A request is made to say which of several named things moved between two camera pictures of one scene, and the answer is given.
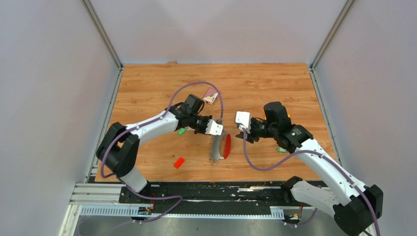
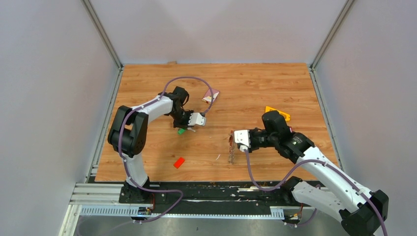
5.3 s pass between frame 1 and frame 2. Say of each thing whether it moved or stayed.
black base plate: stayed
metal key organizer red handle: moved
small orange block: stayed
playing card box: stayed
